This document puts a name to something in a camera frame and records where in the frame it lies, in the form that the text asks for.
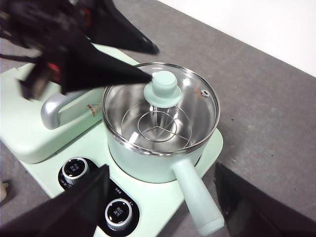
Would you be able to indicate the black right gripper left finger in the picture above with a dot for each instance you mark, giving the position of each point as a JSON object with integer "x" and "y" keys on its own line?
{"x": 61, "y": 214}

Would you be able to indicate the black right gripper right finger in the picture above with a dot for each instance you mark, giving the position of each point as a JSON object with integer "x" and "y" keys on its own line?
{"x": 266, "y": 209}

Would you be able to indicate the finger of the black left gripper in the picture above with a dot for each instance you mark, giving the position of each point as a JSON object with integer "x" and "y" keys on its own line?
{"x": 123, "y": 29}
{"x": 93, "y": 69}

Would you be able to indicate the smooth white steamed bun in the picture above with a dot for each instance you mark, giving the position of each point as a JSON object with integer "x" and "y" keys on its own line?
{"x": 3, "y": 193}

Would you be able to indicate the glass pot lid green knob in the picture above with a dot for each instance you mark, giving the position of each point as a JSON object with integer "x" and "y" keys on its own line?
{"x": 163, "y": 86}

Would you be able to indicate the silver control knob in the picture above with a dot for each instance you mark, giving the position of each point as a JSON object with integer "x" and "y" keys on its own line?
{"x": 119, "y": 214}
{"x": 76, "y": 170}

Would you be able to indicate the black control panel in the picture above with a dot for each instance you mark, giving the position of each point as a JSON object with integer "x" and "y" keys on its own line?
{"x": 118, "y": 190}

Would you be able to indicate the green breakfast machine base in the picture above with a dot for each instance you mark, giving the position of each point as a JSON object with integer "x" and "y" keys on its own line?
{"x": 158, "y": 200}

